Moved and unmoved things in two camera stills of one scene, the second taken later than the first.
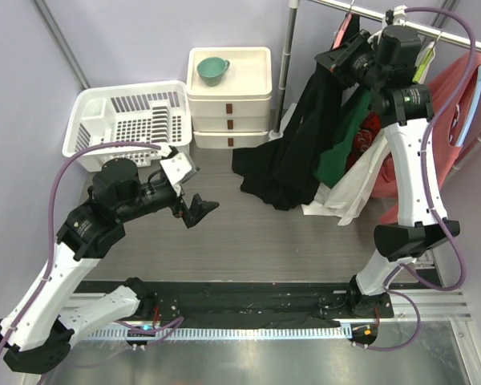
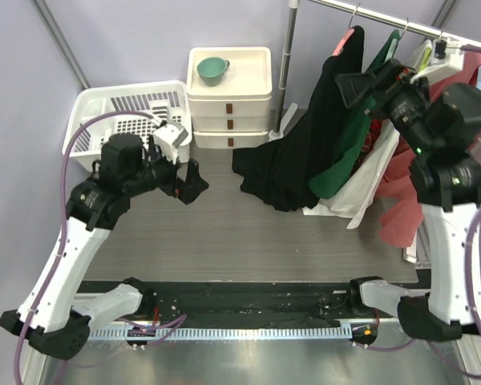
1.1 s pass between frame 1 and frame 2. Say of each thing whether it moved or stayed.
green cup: stayed
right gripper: moved
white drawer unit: stayed
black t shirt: stayed
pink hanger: moved
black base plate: stayed
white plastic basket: stayed
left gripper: moved
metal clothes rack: stayed
